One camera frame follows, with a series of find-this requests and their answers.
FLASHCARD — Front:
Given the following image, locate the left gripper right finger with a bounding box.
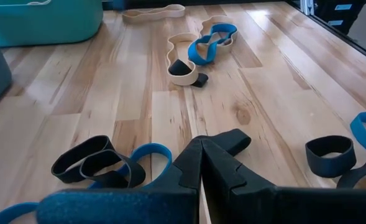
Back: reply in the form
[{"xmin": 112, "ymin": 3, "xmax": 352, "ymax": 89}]
[{"xmin": 202, "ymin": 138, "xmax": 366, "ymax": 224}]

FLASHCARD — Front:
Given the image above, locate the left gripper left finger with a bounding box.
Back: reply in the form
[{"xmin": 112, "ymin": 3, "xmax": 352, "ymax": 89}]
[{"xmin": 35, "ymin": 138, "xmax": 204, "ymax": 224}]

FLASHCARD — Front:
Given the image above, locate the large wide blue rubber band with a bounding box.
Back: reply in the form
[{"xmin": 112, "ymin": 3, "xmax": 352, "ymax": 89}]
[{"xmin": 0, "ymin": 142, "xmax": 173, "ymax": 224}]

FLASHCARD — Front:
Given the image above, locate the long black rubber band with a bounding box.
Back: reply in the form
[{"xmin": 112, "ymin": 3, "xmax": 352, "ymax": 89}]
[{"xmin": 336, "ymin": 157, "xmax": 366, "ymax": 189}]

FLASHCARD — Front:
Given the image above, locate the small black rubber band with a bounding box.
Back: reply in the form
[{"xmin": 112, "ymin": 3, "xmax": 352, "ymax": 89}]
[
  {"xmin": 304, "ymin": 134, "xmax": 357, "ymax": 179},
  {"xmin": 168, "ymin": 58, "xmax": 209, "ymax": 88},
  {"xmin": 51, "ymin": 134, "xmax": 116, "ymax": 184},
  {"xmin": 79, "ymin": 149, "xmax": 147, "ymax": 189}
]

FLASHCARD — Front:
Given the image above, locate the teal green plastic basket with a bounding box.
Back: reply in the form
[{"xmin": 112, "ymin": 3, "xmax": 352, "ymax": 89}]
[{"xmin": 0, "ymin": 0, "xmax": 104, "ymax": 48}]

